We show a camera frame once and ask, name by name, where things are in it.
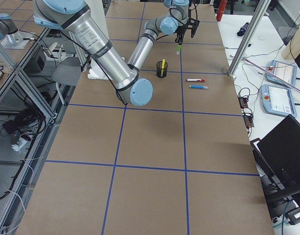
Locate green highlighter pen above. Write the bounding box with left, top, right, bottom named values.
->
left=176, top=44, right=181, bottom=55

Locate black mesh pen holder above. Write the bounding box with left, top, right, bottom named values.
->
left=156, top=61, right=168, bottom=78

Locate black laptop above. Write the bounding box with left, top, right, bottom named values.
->
left=251, top=115, right=300, bottom=188

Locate near teach pendant tablet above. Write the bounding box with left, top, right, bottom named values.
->
left=261, top=84, right=297, bottom=118

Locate red white marker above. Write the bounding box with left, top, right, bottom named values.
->
left=186, top=78, right=205, bottom=82

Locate far teach pendant tablet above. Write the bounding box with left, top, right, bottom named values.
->
left=268, top=60, right=298, bottom=86

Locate folded blue umbrella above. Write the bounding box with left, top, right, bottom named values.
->
left=236, top=22, right=250, bottom=37

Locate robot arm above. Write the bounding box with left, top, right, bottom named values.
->
left=0, top=13, right=34, bottom=49
left=33, top=0, right=189, bottom=106

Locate green handled reacher grabber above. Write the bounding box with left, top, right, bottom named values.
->
left=243, top=57, right=300, bottom=94

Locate blue highlighter pen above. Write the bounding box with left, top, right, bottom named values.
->
left=189, top=85, right=208, bottom=90

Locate grey office chair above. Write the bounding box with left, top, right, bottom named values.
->
left=51, top=45, right=82, bottom=106

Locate aluminium frame post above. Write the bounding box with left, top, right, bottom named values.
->
left=227, top=0, right=271, bottom=77

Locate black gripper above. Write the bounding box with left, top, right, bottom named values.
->
left=175, top=24, right=187, bottom=45

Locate red cylinder bottle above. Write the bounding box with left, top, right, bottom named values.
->
left=216, top=0, right=227, bottom=22

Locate teach pendant tablet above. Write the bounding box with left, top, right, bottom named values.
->
left=261, top=84, right=297, bottom=118
left=268, top=60, right=298, bottom=86

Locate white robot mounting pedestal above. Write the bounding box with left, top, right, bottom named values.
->
left=87, top=59, right=108, bottom=80

